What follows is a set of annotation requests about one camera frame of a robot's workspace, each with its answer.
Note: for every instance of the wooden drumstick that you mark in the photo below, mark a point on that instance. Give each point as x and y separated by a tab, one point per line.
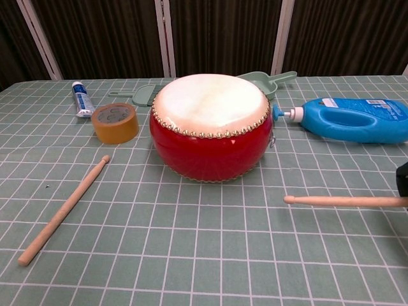
338	201
63	212

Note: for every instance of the green plastic dustpan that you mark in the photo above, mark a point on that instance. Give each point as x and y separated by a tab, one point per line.
271	81

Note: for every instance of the green checkered tablecloth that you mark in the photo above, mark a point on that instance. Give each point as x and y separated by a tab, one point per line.
204	242

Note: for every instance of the blue detergent bottle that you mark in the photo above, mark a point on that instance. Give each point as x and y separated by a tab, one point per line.
350	122

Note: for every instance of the red drum with white skin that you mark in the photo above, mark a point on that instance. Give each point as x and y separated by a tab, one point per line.
210	153

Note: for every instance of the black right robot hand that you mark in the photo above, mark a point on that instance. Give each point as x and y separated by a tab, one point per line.
403	183

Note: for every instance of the green small hand brush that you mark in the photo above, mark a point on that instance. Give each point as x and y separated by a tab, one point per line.
143	95

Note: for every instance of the white blue toothpaste tube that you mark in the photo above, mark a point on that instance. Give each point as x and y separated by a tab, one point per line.
82	101

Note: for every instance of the yellow tape roll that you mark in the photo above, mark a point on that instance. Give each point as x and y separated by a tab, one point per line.
115	126

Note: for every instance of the white framed folding screen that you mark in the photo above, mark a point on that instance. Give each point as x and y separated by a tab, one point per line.
165	35

